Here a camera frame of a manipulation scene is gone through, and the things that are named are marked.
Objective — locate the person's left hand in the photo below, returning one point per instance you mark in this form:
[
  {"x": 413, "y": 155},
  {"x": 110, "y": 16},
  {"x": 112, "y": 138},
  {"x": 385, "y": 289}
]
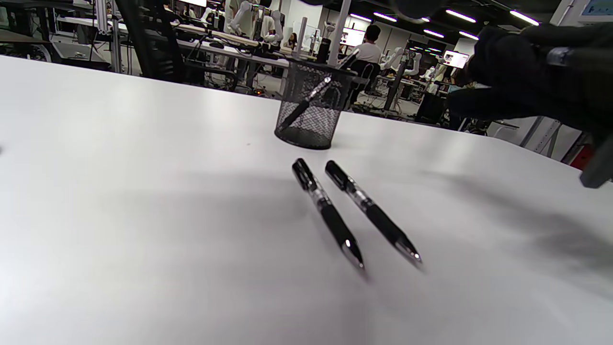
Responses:
[{"x": 416, "y": 7}]

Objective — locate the person's right hand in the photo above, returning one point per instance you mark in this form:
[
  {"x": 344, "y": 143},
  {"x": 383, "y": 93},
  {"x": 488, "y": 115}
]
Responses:
[{"x": 517, "y": 76}]

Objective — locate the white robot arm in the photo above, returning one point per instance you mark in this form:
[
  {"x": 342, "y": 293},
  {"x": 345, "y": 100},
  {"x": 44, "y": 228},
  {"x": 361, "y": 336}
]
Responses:
[
  {"x": 274, "y": 28},
  {"x": 397, "y": 60},
  {"x": 242, "y": 19}
]

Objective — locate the rows of ceiling light strips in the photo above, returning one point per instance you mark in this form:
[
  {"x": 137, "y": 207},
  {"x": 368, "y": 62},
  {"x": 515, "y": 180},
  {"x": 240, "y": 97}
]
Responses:
[{"x": 523, "y": 17}]

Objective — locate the lit computer monitor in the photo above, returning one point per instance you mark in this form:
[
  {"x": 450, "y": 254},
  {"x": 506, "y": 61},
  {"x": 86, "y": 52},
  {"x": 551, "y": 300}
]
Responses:
[
  {"x": 353, "y": 37},
  {"x": 455, "y": 59}
]

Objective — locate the grey metal shelf rack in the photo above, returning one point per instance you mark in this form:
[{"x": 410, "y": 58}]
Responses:
[{"x": 546, "y": 136}]

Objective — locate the red box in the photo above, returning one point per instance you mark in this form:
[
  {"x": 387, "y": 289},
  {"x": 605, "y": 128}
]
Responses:
[{"x": 582, "y": 155}]

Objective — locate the black mesh pen holder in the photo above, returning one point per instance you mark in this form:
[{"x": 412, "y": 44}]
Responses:
[{"x": 311, "y": 124}]

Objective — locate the black mesh office chair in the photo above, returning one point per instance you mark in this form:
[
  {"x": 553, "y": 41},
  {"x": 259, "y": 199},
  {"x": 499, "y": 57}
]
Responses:
[{"x": 153, "y": 43}]

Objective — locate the black keyboard stand tray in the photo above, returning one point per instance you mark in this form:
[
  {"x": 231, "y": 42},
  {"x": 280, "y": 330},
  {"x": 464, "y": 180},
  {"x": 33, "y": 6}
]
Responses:
[{"x": 43, "y": 5}]

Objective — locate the white wall control panel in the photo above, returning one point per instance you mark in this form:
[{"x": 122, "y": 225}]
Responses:
[{"x": 596, "y": 9}]

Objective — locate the lit white wall screen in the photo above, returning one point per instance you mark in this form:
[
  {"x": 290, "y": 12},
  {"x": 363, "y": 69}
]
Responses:
[{"x": 194, "y": 2}]

